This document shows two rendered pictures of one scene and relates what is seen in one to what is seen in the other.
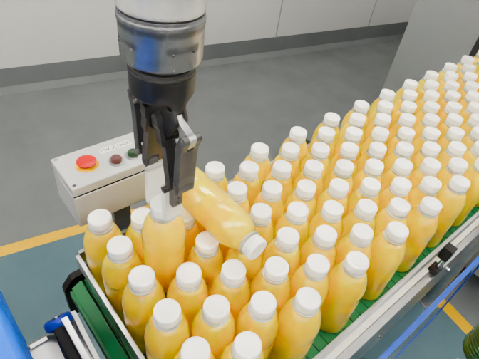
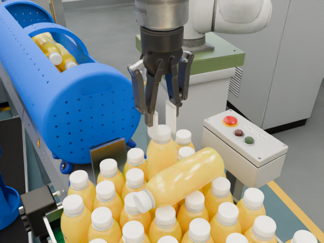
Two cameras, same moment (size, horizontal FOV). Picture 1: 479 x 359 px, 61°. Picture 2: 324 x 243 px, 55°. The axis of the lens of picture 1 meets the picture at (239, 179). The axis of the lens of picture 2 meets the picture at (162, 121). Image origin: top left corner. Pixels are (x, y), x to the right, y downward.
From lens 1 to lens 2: 0.67 m
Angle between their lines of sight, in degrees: 76
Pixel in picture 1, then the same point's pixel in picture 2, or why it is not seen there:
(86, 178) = (216, 123)
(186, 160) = (134, 84)
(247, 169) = (259, 221)
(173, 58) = (136, 11)
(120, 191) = (223, 150)
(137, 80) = not seen: hidden behind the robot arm
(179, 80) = (142, 30)
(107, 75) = not seen: outside the picture
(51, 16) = not seen: outside the picture
